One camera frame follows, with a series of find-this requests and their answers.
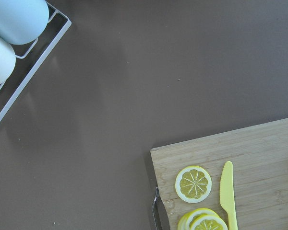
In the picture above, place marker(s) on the light blue cup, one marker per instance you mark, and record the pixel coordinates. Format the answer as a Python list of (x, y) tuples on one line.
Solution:
[(22, 21)]

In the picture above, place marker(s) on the bamboo cutting board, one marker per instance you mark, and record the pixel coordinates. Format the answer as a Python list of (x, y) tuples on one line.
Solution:
[(259, 155)]

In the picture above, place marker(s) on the pale mint cup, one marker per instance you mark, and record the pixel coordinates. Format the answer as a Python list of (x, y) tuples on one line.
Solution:
[(7, 60)]

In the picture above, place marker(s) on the white wire cup rack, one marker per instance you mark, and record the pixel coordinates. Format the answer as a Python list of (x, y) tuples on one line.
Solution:
[(31, 56)]

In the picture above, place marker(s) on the stacked lemon slice top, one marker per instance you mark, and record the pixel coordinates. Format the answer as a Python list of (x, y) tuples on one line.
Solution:
[(209, 222)]

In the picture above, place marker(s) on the yellow plastic knife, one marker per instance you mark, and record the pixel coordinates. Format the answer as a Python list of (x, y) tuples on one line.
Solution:
[(226, 195)]

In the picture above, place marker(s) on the single lemon slice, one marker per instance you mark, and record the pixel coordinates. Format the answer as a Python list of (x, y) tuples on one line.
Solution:
[(193, 184)]

